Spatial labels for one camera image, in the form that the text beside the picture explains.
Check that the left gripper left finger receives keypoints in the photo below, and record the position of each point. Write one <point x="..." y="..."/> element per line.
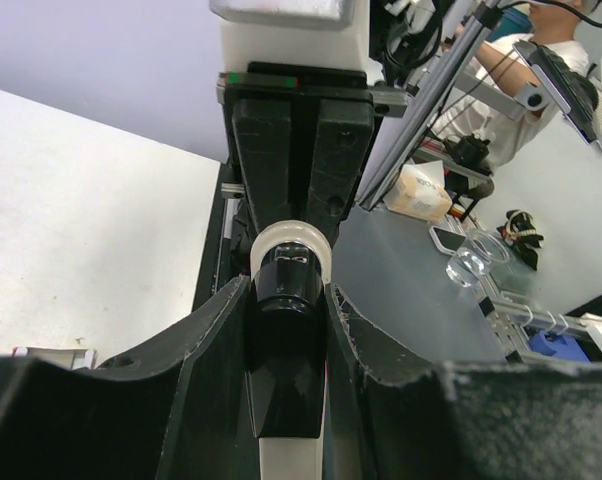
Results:
<point x="183" y="397"/>

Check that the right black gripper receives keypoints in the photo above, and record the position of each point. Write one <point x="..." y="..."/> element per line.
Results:
<point x="262" y="132"/>

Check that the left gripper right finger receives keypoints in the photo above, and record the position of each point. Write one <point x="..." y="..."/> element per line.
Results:
<point x="385" y="403"/>

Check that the large black beige stapler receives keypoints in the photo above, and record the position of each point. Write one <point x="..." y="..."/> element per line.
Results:
<point x="285" y="348"/>

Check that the clear plastic cup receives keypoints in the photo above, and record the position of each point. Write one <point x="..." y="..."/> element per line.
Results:
<point x="466" y="267"/>

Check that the white smartphone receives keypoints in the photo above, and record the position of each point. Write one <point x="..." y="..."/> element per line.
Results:
<point x="446" y="241"/>

